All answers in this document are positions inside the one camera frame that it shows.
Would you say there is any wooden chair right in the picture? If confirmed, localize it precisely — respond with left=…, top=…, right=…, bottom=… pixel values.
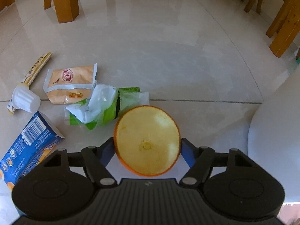
left=240, top=0, right=299, bottom=58

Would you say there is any green white snack wrapper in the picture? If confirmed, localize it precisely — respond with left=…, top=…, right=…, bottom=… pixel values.
left=64, top=83, right=149, bottom=131

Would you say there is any small white plastic cup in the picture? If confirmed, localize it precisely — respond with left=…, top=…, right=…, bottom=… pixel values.
left=12, top=84, right=41, bottom=113

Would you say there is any beige snack packet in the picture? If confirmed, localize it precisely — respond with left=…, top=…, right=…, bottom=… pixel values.
left=43, top=63, right=98, bottom=104

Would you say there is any long gold white wrapper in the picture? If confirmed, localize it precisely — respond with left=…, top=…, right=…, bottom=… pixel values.
left=7, top=52, right=53, bottom=115

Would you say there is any orange half cut fruit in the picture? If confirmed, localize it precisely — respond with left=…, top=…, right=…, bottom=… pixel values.
left=113, top=105, right=181, bottom=177

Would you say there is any white plastic trash bin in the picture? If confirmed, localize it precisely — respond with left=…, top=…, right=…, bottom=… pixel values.
left=248, top=68, right=299, bottom=202

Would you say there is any blue carton box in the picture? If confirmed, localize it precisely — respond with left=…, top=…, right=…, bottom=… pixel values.
left=1, top=111, right=64, bottom=190

